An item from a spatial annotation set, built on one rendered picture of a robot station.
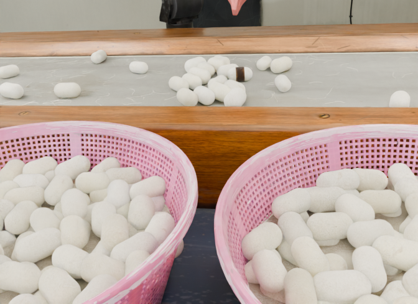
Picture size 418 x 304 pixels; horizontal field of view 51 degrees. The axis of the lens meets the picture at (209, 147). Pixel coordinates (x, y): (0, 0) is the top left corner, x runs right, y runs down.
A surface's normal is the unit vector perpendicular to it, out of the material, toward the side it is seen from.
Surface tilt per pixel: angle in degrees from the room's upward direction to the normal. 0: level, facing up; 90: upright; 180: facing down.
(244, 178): 75
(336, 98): 0
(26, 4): 90
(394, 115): 0
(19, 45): 45
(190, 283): 0
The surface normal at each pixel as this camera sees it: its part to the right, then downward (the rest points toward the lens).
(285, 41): -0.14, -0.32
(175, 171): -0.89, -0.07
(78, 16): -0.11, 0.44
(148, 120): -0.05, -0.90
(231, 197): 0.92, -0.17
